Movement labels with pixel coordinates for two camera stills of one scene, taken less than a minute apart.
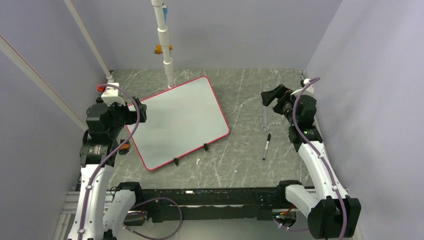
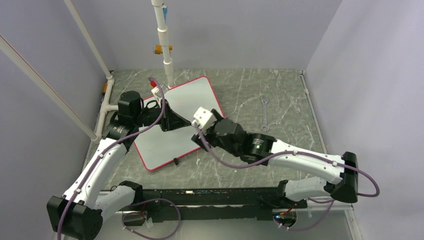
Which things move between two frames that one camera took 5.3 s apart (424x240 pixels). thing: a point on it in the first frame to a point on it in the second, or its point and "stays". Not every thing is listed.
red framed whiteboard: (175, 123) stays
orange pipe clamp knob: (157, 49) stays
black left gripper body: (122, 113) to (148, 117)
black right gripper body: (286, 105) to (213, 138)
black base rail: (224, 204) stays
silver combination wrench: (265, 119) stays
